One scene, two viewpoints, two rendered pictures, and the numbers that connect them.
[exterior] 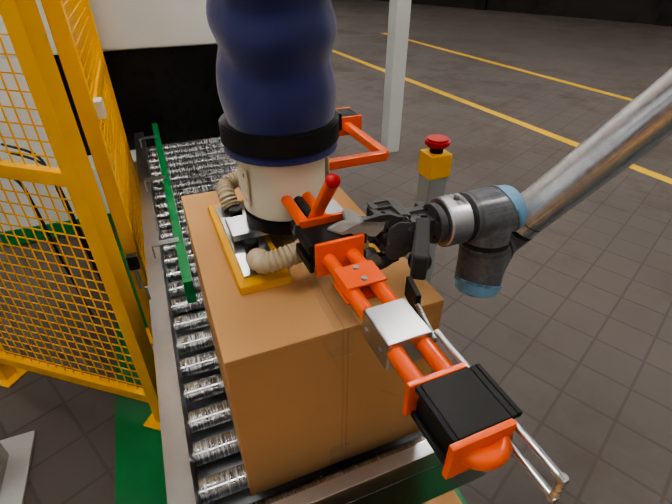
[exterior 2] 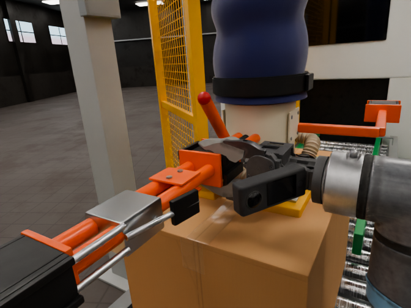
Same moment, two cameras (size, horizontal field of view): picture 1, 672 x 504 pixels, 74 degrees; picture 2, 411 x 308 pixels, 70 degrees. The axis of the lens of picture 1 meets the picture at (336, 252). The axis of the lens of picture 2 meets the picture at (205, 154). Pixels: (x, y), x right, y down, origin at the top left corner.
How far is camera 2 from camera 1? 0.55 m
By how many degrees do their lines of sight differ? 51
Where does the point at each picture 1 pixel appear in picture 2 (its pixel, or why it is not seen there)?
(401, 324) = (118, 207)
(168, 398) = not seen: hidden behind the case
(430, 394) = (11, 244)
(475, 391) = (21, 267)
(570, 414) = not seen: outside the picture
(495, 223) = (399, 203)
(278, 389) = (149, 266)
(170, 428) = not seen: hidden behind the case
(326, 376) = (183, 282)
